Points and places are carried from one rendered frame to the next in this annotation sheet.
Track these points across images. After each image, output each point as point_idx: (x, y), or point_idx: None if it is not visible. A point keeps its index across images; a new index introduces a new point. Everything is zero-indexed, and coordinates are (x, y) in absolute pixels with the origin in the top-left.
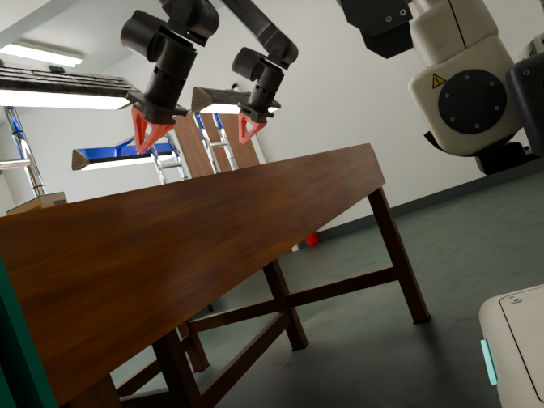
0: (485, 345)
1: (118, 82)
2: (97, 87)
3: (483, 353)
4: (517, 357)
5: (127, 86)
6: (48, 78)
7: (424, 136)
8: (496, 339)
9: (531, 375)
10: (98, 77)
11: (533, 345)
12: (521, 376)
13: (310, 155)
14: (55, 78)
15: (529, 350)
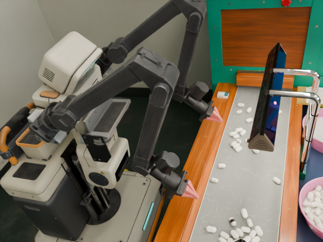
0: (144, 224)
1: (255, 127)
2: (254, 114)
3: (147, 219)
4: (143, 200)
5: (253, 134)
6: (262, 91)
7: (129, 157)
8: (142, 217)
9: (146, 190)
10: (260, 114)
11: (137, 204)
12: (148, 191)
13: (160, 225)
14: (262, 93)
15: (140, 201)
